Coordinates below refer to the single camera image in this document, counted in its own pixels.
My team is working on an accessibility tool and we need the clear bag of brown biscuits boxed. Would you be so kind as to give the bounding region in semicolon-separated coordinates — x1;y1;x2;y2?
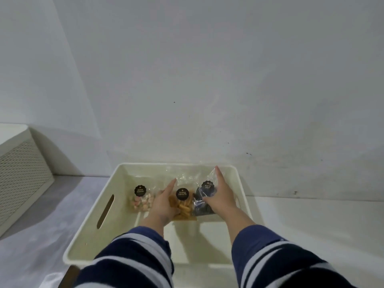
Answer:
166;174;199;222

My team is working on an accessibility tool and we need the brown wooden furniture part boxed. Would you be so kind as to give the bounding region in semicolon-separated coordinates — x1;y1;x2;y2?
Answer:
61;265;80;288

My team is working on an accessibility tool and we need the clear bag of dark cookies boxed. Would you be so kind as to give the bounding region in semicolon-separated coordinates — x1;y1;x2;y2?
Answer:
191;173;221;217

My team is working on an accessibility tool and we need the clear bag of pink candies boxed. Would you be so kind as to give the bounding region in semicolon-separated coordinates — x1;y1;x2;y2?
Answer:
129;181;164;214

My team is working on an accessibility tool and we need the person's left forearm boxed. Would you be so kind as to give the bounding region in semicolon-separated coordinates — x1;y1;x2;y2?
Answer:
73;217;175;288

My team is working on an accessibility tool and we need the person's right hand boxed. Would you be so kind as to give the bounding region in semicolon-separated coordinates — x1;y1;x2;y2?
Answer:
202;165;241;221

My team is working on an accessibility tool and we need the white perforated cabinet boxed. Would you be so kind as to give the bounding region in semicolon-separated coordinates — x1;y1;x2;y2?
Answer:
0;123;55;238

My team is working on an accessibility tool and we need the person's left hand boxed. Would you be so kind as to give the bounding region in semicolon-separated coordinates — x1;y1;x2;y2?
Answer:
140;178;178;230

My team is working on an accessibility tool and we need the person's right forearm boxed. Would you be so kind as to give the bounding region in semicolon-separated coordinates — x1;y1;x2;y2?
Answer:
220;210;358;288

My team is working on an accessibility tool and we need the cream plastic storage bin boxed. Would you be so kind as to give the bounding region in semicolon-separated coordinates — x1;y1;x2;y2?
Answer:
63;163;255;269

